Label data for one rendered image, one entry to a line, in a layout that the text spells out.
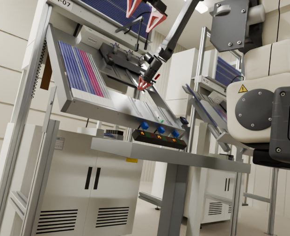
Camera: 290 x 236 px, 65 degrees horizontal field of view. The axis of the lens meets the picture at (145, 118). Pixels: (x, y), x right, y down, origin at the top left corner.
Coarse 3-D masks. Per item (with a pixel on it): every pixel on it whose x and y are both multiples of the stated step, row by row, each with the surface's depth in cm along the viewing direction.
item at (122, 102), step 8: (112, 96) 109; (120, 96) 114; (128, 96) 119; (120, 104) 107; (128, 104) 112; (136, 104) 118; (144, 104) 124; (128, 112) 106; (136, 112) 111; (144, 112) 116; (152, 112) 123; (160, 112) 130; (168, 112) 137; (168, 120) 127
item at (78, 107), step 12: (72, 108) 86; (84, 108) 88; (96, 108) 91; (108, 108) 93; (108, 120) 98; (120, 120) 101; (132, 120) 104; (144, 120) 107; (156, 132) 116; (168, 132) 121; (180, 132) 125
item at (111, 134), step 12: (60, 0) 130; (72, 0) 134; (96, 12) 142; (120, 24) 153; (48, 108) 82; (48, 120) 79; (84, 132) 141; (96, 132) 130; (108, 132) 151; (120, 132) 144; (12, 192) 96; (144, 192) 145; (12, 204) 92; (24, 204) 84; (156, 204) 132
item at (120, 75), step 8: (56, 32) 127; (64, 32) 134; (64, 40) 125; (72, 40) 133; (80, 48) 131; (88, 48) 138; (96, 56) 136; (96, 64) 127; (104, 72) 126; (112, 72) 132; (120, 72) 140; (120, 80) 142; (128, 80) 138; (136, 80) 146; (136, 88) 148; (152, 88) 153
